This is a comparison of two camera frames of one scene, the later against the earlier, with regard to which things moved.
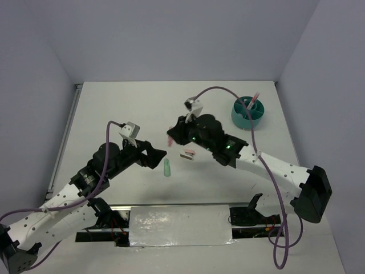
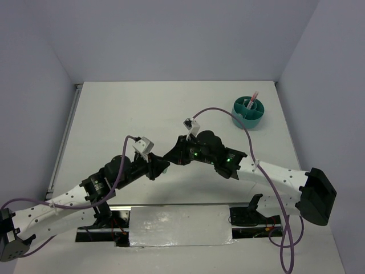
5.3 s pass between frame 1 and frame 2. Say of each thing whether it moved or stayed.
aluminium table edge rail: stayed
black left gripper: moved
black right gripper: moved
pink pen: moved
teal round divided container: stayed
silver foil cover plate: stayed
